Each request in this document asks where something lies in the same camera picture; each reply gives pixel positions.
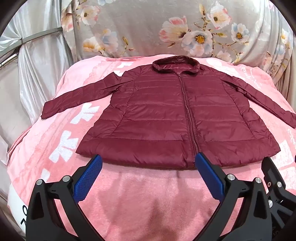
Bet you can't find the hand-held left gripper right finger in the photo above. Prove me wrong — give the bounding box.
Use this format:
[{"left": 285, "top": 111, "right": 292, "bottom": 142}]
[{"left": 195, "top": 152, "right": 275, "bottom": 241}]

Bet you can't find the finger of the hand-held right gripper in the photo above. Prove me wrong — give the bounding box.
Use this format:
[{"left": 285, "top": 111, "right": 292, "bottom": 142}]
[{"left": 261, "top": 156, "right": 293, "bottom": 232}]

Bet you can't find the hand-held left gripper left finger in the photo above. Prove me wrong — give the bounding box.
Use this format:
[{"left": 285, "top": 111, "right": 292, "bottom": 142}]
[{"left": 25, "top": 154, "right": 103, "bottom": 241}]

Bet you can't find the maroon puffer jacket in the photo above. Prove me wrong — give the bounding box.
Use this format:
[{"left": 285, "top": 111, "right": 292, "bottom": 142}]
[{"left": 41, "top": 58, "right": 296, "bottom": 171}]

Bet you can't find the pink printed blanket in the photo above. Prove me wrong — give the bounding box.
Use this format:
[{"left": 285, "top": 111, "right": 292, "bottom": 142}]
[{"left": 7, "top": 54, "right": 296, "bottom": 241}]

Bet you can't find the silver satin curtain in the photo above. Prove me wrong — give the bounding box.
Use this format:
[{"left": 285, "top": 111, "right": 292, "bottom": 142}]
[{"left": 0, "top": 0, "right": 78, "bottom": 164}]

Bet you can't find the chrome metal tube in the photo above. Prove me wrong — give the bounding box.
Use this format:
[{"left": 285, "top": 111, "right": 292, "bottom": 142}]
[{"left": 0, "top": 53, "right": 19, "bottom": 68}]

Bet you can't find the grey curtain tie band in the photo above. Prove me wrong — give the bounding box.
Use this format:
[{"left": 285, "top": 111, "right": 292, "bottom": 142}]
[{"left": 20, "top": 27, "right": 63, "bottom": 45}]

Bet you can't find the grey floral bed sheet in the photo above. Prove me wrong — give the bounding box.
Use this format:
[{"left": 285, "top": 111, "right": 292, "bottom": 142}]
[{"left": 60, "top": 0, "right": 296, "bottom": 93}]

